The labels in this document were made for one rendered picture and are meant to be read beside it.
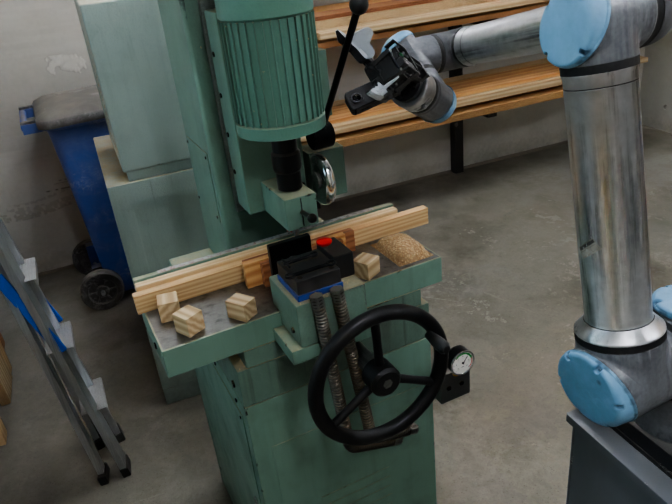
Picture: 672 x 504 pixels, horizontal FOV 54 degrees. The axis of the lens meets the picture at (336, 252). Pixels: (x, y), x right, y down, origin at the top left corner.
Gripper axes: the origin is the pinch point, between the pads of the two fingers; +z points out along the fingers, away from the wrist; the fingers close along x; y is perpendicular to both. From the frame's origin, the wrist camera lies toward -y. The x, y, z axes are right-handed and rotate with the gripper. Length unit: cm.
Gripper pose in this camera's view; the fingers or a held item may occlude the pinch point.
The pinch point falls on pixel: (348, 62)
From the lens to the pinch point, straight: 126.3
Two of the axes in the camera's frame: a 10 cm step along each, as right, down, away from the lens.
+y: 7.3, -5.2, -4.4
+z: -5.5, -0.7, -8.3
